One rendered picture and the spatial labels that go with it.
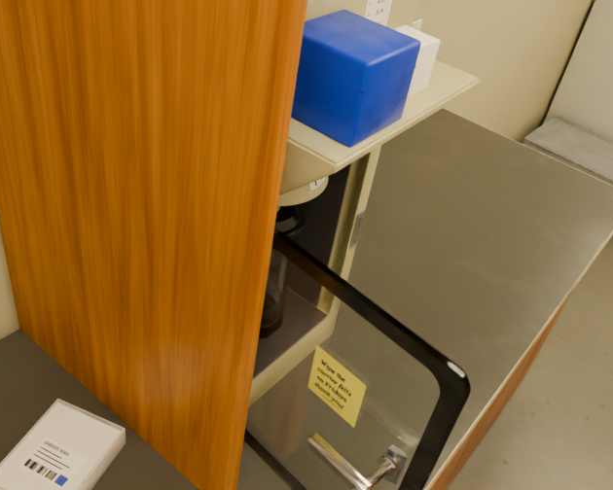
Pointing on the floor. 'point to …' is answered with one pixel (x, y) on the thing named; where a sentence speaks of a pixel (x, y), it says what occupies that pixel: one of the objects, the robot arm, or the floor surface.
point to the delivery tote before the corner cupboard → (585, 152)
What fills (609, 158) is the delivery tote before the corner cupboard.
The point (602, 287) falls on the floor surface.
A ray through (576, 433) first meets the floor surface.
